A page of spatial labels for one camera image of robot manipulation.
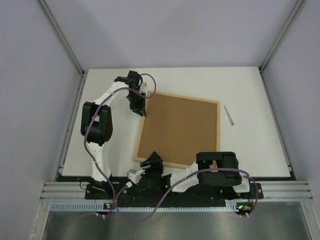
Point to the aluminium front rail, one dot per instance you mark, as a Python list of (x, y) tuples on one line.
[(273, 191)]

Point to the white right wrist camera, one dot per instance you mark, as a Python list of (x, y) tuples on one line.
[(135, 176)]

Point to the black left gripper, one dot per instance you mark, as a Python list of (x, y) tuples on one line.
[(139, 108)]

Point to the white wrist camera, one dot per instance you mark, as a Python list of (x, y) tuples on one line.
[(143, 90), (135, 176)]

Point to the white slotted cable duct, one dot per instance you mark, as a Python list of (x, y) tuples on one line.
[(103, 206)]

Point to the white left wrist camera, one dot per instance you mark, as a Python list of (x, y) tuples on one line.
[(143, 90)]

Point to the aluminium left corner post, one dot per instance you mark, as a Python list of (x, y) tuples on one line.
[(60, 36)]

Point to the aluminium table rail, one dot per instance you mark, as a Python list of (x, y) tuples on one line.
[(68, 129), (280, 133)]

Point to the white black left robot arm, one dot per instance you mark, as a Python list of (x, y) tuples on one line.
[(97, 123)]

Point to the aluminium left table rail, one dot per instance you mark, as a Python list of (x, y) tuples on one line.
[(68, 129)]

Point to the aluminium right table rail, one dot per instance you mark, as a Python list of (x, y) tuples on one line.
[(280, 133)]

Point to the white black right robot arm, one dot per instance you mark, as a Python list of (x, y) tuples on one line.
[(213, 169)]

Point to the aluminium right corner post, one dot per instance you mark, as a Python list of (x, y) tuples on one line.
[(293, 15)]

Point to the wooden picture frame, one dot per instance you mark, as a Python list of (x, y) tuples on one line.
[(178, 127)]

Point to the aluminium corner post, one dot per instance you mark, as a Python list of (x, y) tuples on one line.
[(293, 15), (60, 36)]

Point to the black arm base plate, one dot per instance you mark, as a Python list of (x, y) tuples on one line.
[(105, 191)]

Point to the clear handled screwdriver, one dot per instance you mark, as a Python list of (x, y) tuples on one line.
[(229, 116)]

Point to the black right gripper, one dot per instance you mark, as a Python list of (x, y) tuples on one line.
[(155, 161)]

